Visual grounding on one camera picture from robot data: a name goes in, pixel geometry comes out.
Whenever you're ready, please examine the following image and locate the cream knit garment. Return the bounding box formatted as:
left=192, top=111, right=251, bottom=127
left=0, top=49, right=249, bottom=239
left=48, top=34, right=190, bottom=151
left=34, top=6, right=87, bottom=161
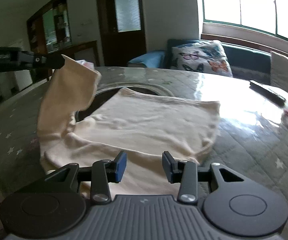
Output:
left=37, top=57, right=220, bottom=196

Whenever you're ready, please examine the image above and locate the dark wooden display cabinet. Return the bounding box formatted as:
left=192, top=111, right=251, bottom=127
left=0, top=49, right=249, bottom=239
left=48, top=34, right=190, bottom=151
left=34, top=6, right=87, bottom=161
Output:
left=26, top=0, right=100, bottom=81

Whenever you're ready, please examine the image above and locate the tissue box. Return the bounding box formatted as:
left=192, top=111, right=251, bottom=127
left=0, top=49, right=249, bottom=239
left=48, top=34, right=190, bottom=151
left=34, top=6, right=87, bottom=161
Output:
left=76, top=60, right=94, bottom=70

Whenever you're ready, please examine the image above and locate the black round induction cooktop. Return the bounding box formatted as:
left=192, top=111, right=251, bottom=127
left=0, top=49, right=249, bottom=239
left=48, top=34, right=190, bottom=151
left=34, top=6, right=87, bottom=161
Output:
left=75, top=85, right=162, bottom=122

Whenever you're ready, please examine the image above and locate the dark wooden door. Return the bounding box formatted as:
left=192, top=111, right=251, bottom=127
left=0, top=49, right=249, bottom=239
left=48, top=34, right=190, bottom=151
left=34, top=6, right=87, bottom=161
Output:
left=97, top=0, right=147, bottom=67

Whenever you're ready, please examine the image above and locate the blue sofa cushion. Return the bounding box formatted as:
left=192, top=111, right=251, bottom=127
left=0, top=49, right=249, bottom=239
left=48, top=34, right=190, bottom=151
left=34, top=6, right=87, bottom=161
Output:
left=127, top=50, right=166, bottom=68

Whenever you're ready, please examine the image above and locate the black remote control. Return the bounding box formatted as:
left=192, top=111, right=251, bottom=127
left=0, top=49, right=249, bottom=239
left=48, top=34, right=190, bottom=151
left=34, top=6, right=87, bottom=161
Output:
left=250, top=80, right=286, bottom=107

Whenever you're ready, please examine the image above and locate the butterfly print pillow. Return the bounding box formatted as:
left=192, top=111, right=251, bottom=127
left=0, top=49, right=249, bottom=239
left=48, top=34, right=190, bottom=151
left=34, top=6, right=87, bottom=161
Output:
left=171, top=40, right=233, bottom=77

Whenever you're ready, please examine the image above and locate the teal sofa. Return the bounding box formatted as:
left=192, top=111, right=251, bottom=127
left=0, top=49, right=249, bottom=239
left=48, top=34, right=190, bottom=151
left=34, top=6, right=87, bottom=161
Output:
left=127, top=38, right=288, bottom=86

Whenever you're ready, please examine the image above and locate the white plain pillow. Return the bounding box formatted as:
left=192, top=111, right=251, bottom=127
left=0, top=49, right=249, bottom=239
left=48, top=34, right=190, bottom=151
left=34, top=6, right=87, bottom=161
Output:
left=270, top=51, right=288, bottom=92

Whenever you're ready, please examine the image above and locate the green framed window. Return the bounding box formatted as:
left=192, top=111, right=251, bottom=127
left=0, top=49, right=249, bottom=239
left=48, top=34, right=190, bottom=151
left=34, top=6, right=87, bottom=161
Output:
left=200, top=0, right=288, bottom=47

